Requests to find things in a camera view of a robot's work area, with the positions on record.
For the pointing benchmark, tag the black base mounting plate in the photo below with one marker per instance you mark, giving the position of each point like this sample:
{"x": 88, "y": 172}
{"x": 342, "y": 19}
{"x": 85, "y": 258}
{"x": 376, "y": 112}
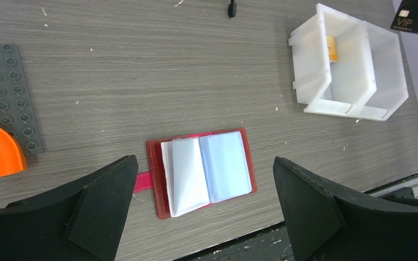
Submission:
{"x": 272, "y": 243}

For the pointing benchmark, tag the orange credit card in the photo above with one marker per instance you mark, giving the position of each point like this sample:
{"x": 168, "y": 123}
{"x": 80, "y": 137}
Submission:
{"x": 332, "y": 49}

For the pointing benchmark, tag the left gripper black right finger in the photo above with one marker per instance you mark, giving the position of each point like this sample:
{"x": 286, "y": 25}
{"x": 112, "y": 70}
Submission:
{"x": 329, "y": 221}

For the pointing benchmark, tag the red card holder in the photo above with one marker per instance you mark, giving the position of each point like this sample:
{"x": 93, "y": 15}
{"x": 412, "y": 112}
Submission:
{"x": 189, "y": 172}

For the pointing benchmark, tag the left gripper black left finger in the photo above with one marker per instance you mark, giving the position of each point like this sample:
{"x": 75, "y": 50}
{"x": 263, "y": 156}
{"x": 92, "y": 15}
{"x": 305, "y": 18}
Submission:
{"x": 80, "y": 220}

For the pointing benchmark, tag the white two-compartment tray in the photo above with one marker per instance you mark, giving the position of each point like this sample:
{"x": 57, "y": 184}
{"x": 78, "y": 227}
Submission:
{"x": 367, "y": 82}

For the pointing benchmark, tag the black microphone tripod stand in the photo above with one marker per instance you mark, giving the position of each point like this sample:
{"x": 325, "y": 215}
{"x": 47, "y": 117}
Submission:
{"x": 232, "y": 9}

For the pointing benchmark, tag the grey studded baseplate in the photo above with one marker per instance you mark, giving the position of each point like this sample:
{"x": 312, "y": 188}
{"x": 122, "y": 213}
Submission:
{"x": 17, "y": 116}

